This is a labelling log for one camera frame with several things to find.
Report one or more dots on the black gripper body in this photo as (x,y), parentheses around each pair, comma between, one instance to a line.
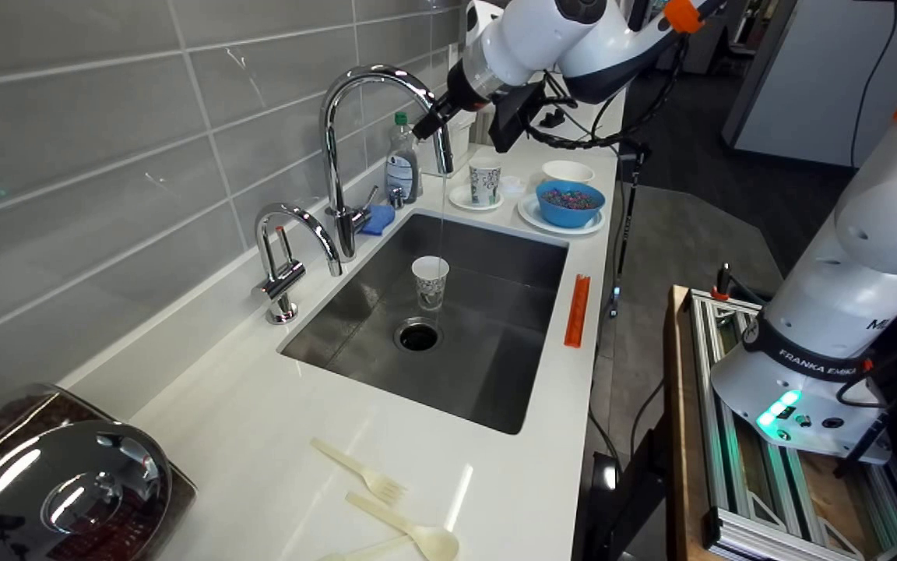
(467,86)

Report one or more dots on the tall chrome gooseneck faucet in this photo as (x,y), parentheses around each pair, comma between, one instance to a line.
(332,155)

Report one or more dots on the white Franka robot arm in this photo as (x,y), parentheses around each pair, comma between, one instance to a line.
(865,258)

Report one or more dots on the stainless steel sink basin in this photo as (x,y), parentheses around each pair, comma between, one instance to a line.
(498,323)

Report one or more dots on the black sink drain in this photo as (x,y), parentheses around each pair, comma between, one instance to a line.
(419,333)

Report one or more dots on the small chrome faucet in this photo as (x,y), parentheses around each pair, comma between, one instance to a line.
(283,282)

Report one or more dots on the soap bottle with green cap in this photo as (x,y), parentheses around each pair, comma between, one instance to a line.
(399,171)

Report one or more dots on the clear glass cup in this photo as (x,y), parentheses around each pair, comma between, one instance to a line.
(485,182)

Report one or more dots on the small white saucer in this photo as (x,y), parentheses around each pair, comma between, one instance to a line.
(465,204)

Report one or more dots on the blue sponge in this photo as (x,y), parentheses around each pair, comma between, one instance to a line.
(374,218)

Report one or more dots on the white round bowl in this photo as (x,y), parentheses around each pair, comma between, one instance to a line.
(569,168)

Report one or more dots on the blue bowl of coloured beads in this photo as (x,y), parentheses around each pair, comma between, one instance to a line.
(572,204)

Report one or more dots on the plain white paper cup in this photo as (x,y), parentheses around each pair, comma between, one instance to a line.
(430,282)

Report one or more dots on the orange flat strip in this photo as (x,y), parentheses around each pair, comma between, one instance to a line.
(578,313)

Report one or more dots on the white cabinet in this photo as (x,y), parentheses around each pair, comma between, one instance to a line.
(803,95)

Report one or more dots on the wooden base board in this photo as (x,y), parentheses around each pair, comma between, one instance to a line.
(683,436)

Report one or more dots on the shiny chrome pot lid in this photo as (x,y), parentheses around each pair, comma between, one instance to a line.
(63,499)

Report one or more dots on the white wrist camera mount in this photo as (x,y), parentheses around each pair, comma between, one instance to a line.
(480,18)

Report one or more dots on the black camera stand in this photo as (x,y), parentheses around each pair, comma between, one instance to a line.
(627,229)

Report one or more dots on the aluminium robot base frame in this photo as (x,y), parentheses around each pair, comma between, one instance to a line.
(760,509)

